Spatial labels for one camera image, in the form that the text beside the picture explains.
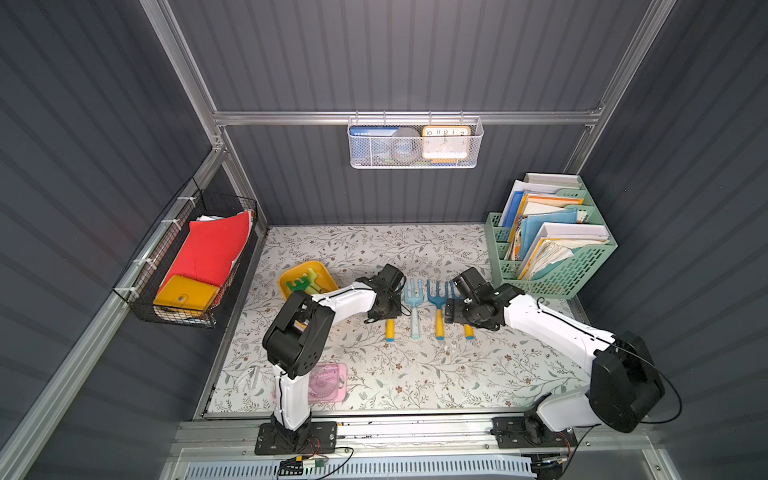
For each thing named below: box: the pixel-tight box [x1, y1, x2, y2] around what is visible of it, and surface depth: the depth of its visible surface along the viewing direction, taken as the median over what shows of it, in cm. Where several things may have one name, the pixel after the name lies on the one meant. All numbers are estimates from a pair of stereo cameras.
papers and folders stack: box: [499, 173, 610, 280], surface depth 93 cm
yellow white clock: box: [422, 125, 472, 160], surface depth 90 cm
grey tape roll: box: [391, 127, 423, 164], surface depth 89 cm
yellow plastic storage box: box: [278, 261, 338, 300], surface depth 103 cm
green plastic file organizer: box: [484, 173, 618, 299], surface depth 93 cm
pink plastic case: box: [308, 363, 348, 404], surface depth 84 cm
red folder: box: [160, 211, 251, 287], surface depth 77 cm
